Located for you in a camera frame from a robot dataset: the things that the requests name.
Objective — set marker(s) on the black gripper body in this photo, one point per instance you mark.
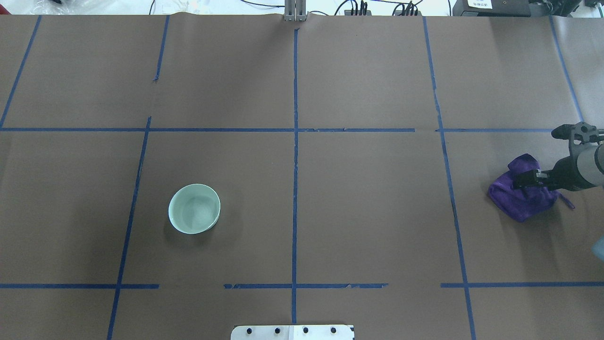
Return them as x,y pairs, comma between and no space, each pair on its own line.
565,171

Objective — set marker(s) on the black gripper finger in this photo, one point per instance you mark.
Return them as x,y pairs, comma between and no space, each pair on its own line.
531,178

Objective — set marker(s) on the purple cloth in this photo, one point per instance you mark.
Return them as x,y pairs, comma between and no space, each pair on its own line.
523,203

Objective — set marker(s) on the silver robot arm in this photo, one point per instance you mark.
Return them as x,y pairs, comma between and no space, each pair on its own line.
582,169

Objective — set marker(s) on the black computer box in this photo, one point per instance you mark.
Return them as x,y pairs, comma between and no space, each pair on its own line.
504,8

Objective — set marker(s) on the black power strip right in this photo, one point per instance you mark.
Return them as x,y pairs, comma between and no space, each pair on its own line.
408,9

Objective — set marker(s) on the black power strip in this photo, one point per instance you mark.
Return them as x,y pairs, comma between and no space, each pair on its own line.
408,9
358,8

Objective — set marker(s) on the black power strip left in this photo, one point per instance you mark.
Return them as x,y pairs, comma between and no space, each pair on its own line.
358,8

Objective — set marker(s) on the light green bowl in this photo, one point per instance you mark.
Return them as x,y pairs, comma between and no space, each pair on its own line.
194,209

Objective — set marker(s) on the grey aluminium frame post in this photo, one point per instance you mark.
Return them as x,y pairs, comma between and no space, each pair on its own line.
295,10

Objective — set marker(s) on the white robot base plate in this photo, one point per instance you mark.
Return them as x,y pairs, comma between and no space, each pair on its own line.
293,332

